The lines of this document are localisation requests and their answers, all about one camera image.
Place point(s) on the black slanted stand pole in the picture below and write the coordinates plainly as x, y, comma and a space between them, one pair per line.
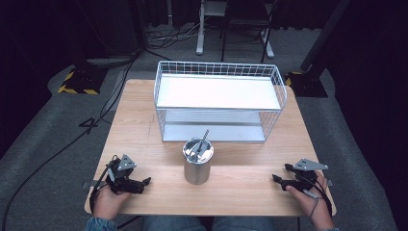
324, 35

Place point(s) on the silver metal cup with lid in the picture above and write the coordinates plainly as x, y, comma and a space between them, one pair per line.
197, 166

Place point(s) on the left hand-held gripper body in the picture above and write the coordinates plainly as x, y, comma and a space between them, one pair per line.
123, 170

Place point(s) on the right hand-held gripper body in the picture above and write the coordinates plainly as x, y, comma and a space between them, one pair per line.
306, 173

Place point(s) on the person's left hand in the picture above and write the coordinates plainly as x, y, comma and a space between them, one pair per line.
107, 202

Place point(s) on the person's right jeans leg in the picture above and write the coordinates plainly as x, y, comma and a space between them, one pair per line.
242, 224

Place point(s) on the person's right hand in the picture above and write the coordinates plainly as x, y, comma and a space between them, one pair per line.
312, 205

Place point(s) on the white metal stand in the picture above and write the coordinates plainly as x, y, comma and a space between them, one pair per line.
200, 32

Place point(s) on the black metal frame stand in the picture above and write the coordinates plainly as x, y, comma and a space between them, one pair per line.
243, 22

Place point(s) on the black yellow-striped stand base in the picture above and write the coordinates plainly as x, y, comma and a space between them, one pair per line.
306, 84
81, 80

